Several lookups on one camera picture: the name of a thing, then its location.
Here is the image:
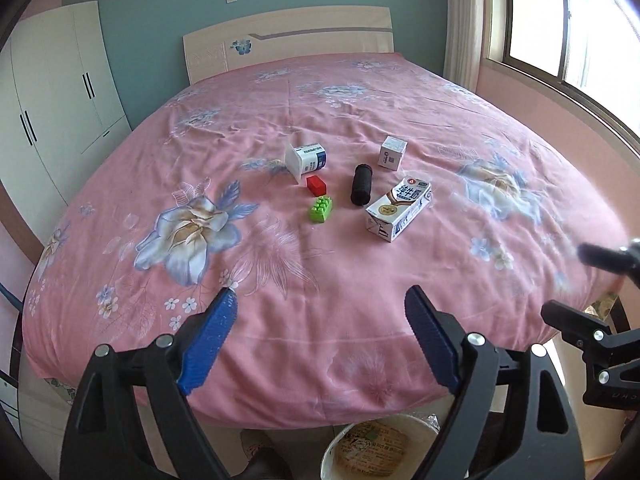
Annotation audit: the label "person's legs dark trousers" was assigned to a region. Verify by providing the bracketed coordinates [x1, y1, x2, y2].
[240, 430, 296, 480]

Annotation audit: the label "green toy block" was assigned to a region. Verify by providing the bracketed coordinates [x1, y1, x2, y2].
[307, 196, 335, 224]

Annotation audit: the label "pink floral blanket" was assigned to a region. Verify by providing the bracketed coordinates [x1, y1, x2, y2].
[20, 50, 631, 431]

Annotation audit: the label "beige curtain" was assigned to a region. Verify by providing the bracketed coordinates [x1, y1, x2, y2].
[444, 0, 511, 93]

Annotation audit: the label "small white box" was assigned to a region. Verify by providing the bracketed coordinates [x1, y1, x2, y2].
[377, 135, 408, 170]

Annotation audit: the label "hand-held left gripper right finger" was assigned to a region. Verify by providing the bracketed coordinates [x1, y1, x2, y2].
[404, 285, 586, 480]

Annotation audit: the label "black cylindrical roll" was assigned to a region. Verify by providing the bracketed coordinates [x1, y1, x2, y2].
[350, 163, 375, 207]

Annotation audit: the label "cream bed headboard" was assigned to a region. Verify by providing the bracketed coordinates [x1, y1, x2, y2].
[182, 6, 393, 86]

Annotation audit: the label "window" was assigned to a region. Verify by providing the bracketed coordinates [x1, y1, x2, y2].
[480, 0, 640, 161]

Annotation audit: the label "white round trash bin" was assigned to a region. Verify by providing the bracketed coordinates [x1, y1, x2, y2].
[320, 414, 451, 480]

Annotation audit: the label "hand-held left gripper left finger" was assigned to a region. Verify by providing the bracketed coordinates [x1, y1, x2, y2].
[60, 286, 240, 480]

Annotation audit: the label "floral bed sheet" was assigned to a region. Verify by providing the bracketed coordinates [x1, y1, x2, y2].
[44, 377, 83, 403]

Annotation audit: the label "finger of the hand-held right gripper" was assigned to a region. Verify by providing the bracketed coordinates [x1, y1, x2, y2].
[577, 239, 640, 281]
[541, 300, 640, 411]

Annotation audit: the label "white yogurt cup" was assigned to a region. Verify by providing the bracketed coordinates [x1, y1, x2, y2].
[284, 143, 328, 184]

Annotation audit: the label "white milk carton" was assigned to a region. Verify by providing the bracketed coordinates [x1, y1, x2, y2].
[365, 175, 433, 243]

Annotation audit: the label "white wardrobe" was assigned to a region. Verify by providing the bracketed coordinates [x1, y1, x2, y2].
[0, 1, 133, 251]

